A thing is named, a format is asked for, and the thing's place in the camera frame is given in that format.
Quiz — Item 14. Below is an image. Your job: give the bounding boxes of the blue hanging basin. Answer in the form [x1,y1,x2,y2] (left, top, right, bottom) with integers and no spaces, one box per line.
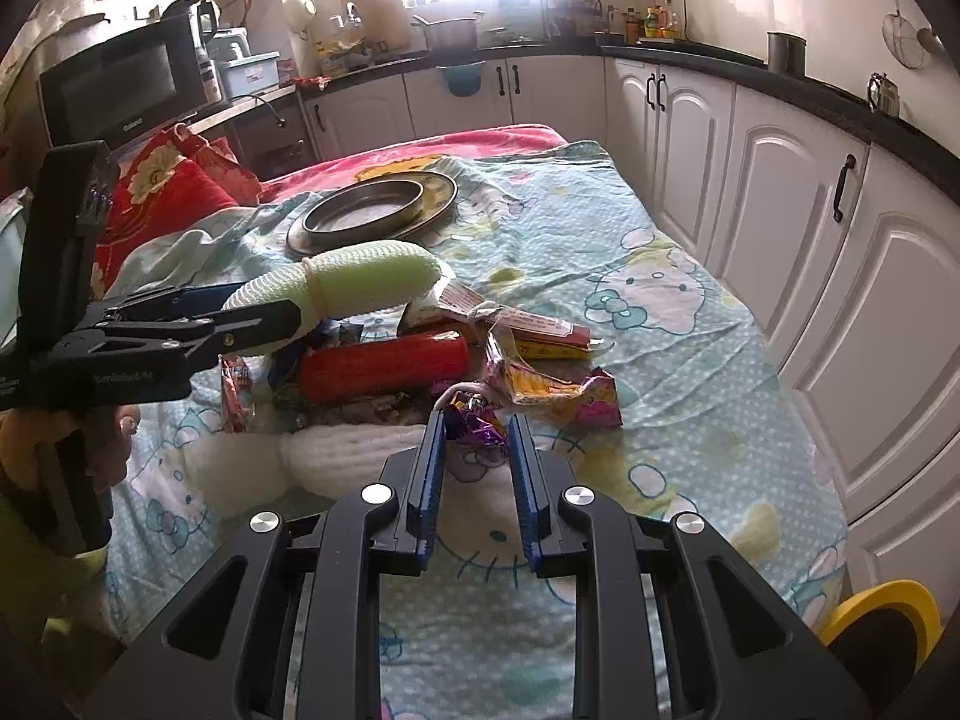
[437,64,484,99]

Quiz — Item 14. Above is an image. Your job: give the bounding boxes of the black electric kettle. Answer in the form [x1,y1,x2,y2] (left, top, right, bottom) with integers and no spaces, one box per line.
[161,0,223,47]

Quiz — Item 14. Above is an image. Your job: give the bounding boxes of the white foam net sleeve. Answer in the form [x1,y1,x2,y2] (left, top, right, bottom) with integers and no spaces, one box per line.
[184,422,437,520]

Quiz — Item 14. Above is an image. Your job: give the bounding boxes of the hanging wire strainer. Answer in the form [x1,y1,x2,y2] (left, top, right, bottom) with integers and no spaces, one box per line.
[881,0,920,69]

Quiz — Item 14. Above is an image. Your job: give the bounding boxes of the yellow-rimmed black trash bin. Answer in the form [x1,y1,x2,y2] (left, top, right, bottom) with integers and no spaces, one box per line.
[817,579,944,680]

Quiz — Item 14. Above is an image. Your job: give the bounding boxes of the white kitchen cabinets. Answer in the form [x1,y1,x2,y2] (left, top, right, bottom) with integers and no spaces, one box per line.
[300,52,960,605]

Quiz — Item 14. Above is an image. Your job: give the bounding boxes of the cartoon cat printed blanket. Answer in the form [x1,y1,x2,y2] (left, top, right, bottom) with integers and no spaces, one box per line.
[97,139,850,720]

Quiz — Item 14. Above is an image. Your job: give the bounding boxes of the metal cooking pot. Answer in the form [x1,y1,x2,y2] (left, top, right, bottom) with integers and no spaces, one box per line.
[411,10,485,54]

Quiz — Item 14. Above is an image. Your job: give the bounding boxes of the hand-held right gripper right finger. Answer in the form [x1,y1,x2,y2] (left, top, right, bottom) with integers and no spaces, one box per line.
[507,412,872,720]

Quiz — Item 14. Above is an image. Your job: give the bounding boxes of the metal canister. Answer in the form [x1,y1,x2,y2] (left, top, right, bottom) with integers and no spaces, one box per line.
[766,31,808,78]

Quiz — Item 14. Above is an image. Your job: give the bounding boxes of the black microwave oven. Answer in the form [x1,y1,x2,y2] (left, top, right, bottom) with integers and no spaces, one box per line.
[37,15,220,149]

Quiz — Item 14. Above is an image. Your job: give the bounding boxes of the grey drawer cabinet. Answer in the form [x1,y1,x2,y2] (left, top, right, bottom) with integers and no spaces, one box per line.
[229,94,317,182]

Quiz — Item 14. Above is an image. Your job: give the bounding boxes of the black kitchen countertop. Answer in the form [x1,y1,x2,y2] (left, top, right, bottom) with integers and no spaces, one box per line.
[296,36,960,145]

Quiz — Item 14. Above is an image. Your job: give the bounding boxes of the person's left forearm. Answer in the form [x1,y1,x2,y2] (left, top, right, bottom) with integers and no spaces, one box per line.
[0,491,113,665]

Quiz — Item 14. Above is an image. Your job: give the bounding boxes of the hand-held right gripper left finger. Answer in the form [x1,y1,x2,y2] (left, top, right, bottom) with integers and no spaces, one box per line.
[97,411,451,720]

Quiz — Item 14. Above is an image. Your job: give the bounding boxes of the metal teapot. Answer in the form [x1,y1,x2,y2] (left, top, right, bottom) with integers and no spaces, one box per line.
[867,71,902,118]

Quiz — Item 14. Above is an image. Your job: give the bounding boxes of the blue plastic box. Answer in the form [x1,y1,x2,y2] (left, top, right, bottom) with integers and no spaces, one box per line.
[214,51,283,101]

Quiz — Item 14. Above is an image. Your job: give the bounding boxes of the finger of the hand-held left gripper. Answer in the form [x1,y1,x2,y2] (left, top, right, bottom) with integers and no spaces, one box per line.
[73,298,302,374]
[96,285,242,325]

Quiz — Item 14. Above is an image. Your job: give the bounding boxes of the green foam net sleeve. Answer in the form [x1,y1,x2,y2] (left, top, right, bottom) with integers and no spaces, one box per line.
[221,240,455,358]

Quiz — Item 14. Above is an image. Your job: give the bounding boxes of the person's left hand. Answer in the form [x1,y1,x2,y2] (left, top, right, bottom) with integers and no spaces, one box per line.
[0,403,141,496]

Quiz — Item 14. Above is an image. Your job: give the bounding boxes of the red floral pillow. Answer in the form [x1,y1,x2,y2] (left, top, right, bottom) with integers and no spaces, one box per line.
[94,126,264,293]

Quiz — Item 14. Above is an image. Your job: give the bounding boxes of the purple candy wrapper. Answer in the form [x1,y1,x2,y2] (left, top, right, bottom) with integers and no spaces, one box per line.
[444,390,512,452]

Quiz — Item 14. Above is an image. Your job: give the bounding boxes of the round metal tray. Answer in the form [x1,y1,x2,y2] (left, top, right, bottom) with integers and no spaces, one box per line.
[286,170,459,257]

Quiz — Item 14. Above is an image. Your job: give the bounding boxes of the yellow pink snack wrapper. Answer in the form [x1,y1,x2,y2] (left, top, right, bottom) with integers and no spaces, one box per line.
[486,334,623,430]

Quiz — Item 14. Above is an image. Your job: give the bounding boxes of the dark snack wrapper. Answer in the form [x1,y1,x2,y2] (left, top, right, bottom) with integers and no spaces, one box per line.
[270,385,443,430]

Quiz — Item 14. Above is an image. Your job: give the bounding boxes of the small red candy wrapper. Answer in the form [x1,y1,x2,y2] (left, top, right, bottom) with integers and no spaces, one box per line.
[219,356,253,434]

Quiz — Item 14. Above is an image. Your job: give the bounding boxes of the group of condiment bottles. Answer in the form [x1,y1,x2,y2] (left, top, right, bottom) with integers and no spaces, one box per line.
[622,3,684,43]

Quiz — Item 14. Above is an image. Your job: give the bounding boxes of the red blanket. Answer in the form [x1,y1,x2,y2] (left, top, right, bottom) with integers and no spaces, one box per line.
[259,123,568,204]

